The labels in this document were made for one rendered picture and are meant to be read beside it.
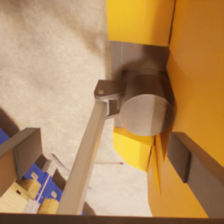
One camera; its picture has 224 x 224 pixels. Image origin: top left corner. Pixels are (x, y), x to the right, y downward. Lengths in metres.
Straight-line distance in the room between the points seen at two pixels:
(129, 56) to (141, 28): 0.13
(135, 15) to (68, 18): 0.48
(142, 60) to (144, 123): 0.21
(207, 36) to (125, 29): 0.28
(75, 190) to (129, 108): 0.28
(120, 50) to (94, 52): 0.35
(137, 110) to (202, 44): 0.29
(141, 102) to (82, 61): 0.54
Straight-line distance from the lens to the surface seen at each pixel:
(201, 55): 0.30
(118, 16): 0.53
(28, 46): 1.06
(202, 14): 0.31
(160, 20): 0.48
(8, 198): 1.30
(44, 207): 1.66
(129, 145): 0.77
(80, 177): 0.36
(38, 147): 0.17
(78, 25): 0.91
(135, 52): 0.59
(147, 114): 0.53
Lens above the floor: 0.85
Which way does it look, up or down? 51 degrees down
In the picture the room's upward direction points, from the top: 168 degrees counter-clockwise
